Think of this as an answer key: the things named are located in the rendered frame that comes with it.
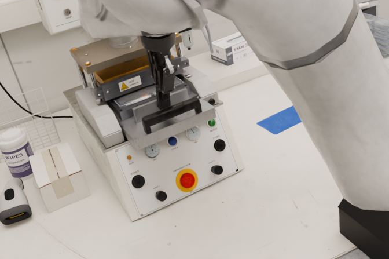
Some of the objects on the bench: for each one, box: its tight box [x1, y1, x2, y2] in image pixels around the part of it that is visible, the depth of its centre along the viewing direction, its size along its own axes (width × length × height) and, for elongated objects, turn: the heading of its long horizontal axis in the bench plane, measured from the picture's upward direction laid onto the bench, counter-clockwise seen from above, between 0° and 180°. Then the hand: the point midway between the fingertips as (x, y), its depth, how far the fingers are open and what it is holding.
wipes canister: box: [0, 128, 34, 181], centre depth 138 cm, size 9×9×15 cm
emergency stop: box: [180, 173, 195, 188], centre depth 117 cm, size 2×4×4 cm, turn 135°
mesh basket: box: [0, 88, 61, 163], centre depth 158 cm, size 22×26×13 cm
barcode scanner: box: [0, 178, 32, 225], centre depth 125 cm, size 20×8×8 cm, turn 41°
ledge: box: [188, 51, 270, 92], centre depth 191 cm, size 30×84×4 cm, turn 131°
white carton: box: [211, 31, 255, 66], centre depth 183 cm, size 12×23×7 cm, turn 138°
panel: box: [113, 107, 240, 218], centre depth 116 cm, size 2×30×19 cm, turn 135°
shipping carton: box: [28, 143, 91, 213], centre depth 128 cm, size 19×13×9 cm
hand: (162, 96), depth 109 cm, fingers closed, pressing on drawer
